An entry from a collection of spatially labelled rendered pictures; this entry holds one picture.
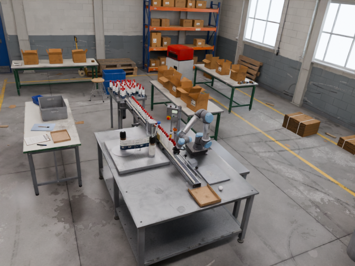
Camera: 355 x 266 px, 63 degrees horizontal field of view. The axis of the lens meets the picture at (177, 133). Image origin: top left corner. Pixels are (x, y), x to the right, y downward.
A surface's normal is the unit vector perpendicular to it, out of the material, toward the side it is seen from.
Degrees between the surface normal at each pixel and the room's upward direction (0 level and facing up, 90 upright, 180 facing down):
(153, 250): 1
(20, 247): 0
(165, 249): 1
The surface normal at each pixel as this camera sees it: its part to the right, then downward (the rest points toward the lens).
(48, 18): 0.41, 0.44
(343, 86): -0.91, 0.13
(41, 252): 0.07, -0.89
